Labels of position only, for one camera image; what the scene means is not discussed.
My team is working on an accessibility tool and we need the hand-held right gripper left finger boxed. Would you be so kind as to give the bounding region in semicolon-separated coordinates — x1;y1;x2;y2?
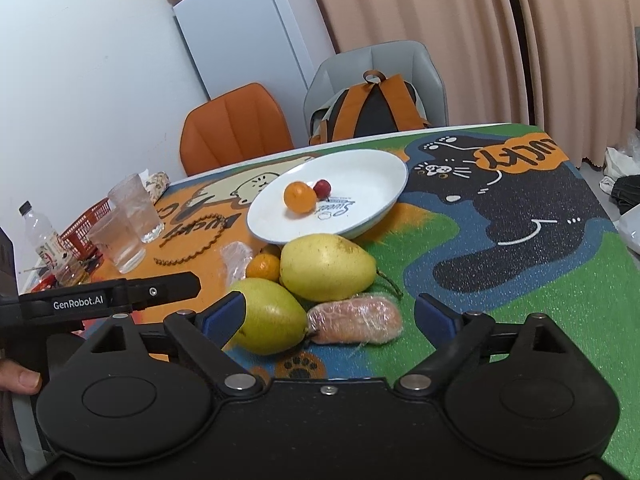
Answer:
75;290;263;396

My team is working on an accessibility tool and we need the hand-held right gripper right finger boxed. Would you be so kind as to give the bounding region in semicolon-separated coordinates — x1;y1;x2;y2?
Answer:
395;294;586;396

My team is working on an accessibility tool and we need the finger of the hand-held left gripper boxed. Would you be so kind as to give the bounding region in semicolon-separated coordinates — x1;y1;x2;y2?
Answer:
20;271;202;322

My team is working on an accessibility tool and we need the green yellow pear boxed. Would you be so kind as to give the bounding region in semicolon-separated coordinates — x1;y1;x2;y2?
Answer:
227;278;309;356

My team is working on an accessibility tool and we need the plastic-wrapped pink fruit piece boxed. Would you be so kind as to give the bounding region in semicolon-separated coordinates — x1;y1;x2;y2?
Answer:
220;241;253;286

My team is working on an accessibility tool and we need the tangerine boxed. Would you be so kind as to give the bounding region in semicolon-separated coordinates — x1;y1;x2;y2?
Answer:
283;181;317;215
245;252;282;282

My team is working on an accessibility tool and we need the large yellow pear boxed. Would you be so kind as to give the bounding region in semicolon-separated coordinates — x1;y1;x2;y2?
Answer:
279;234;404;303

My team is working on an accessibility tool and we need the white plate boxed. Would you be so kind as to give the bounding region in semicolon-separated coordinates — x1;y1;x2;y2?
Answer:
246;151;409;245

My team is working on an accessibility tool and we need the person's left hand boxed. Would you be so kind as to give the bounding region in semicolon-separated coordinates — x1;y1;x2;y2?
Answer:
0;360;42;395

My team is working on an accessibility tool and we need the clear glass cup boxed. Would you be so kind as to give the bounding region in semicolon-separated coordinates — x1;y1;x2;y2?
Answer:
87;207;147;274
107;174;166;244

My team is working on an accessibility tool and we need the cartoon cat table mat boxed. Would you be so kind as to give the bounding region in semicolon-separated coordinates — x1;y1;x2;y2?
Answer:
85;121;640;480

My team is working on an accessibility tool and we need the red plastic basket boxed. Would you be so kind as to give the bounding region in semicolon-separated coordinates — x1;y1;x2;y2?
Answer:
59;197;112;258

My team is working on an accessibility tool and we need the patterned tissue pack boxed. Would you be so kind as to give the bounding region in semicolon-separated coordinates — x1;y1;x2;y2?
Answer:
144;170;172;202

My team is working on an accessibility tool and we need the clear plastic bottle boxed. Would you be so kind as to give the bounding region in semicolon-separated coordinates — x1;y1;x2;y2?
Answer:
19;201;63;271

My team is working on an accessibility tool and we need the orange chair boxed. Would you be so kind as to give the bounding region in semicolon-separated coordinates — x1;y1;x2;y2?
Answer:
180;82;295;177

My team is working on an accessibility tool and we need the white rounded item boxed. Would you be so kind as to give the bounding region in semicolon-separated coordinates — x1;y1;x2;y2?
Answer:
617;210;640;253

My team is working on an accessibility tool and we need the orange and black backpack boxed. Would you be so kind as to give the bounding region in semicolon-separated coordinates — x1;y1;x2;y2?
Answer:
309;70;432;146

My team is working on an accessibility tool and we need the black cloth item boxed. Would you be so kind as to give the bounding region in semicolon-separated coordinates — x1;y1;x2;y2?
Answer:
610;174;640;216

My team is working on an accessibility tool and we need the white plastic bag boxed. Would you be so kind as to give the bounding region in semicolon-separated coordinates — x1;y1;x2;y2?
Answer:
602;130;640;196

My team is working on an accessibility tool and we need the grey chair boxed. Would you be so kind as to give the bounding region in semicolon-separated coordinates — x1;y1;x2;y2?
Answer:
303;41;447;146

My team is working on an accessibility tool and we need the white fridge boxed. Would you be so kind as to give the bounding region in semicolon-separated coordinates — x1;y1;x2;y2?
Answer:
172;0;337;101

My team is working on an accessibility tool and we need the pink curtain panel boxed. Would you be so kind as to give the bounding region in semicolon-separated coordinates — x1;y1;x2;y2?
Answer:
302;0;531;128
510;0;640;171

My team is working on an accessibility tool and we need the brown bead string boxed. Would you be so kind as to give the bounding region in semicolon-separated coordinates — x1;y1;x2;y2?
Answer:
152;212;236;268

